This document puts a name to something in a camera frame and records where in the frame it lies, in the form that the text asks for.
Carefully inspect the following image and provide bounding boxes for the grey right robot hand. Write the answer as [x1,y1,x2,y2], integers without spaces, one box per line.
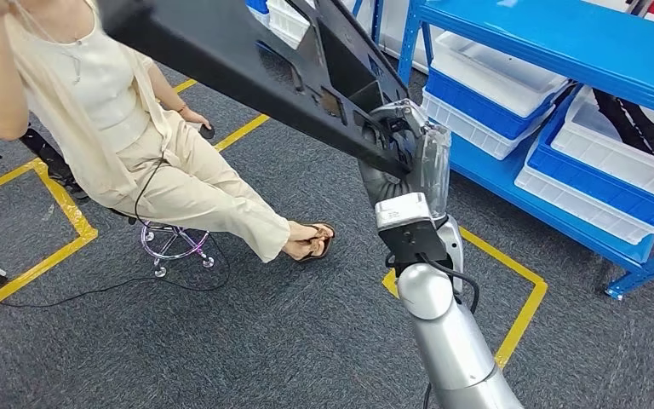
[357,98,453,218]

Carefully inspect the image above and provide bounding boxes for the person's left hand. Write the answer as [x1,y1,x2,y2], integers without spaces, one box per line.
[179,107,214,136]

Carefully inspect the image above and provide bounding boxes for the long black plastic part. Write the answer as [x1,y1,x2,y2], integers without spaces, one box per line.
[96,0,414,181]

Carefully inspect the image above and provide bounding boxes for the yellow floor tape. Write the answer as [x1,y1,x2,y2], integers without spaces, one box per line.
[0,158,100,327]
[173,78,272,153]
[381,225,549,369]

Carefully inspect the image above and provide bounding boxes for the white plastic crate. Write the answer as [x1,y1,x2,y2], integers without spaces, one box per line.
[513,164,654,246]
[550,84,654,211]
[420,89,558,162]
[431,31,571,119]
[266,0,313,50]

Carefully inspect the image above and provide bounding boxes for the person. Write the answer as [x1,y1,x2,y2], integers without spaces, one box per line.
[0,0,338,264]

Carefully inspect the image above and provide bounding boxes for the chrome wheeled stool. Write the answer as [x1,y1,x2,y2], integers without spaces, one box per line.
[108,207,216,279]

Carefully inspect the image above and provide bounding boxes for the black tripod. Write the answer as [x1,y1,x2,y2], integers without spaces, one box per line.
[18,127,90,203]

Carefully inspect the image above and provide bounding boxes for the black parts in crate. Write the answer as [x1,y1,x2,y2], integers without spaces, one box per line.
[590,87,654,170]

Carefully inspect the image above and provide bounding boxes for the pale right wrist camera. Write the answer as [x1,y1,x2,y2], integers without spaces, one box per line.
[374,192,456,279]

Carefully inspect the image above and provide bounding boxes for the thin black controller cable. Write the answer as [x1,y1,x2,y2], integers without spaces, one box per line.
[0,158,232,309]

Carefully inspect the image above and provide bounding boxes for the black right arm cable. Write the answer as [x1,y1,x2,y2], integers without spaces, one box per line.
[384,252,481,315]

